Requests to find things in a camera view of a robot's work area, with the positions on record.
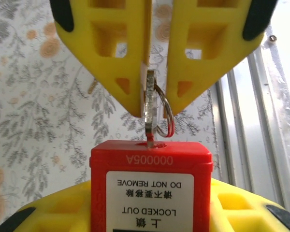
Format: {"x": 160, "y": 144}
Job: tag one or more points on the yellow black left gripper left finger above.
{"x": 62, "y": 212}

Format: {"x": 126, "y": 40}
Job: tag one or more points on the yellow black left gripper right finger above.
{"x": 244, "y": 212}

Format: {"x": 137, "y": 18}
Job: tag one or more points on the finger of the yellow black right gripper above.
{"x": 106, "y": 36}
{"x": 207, "y": 36}

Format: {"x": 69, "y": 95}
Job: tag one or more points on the silver key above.
{"x": 149, "y": 108}

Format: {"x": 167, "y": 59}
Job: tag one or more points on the red safety padlock marked 000005A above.
{"x": 149, "y": 205}

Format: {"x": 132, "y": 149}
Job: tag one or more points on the silver screw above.
{"x": 272, "y": 37}

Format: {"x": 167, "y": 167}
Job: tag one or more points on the wide grooved aluminium rail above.
{"x": 256, "y": 120}

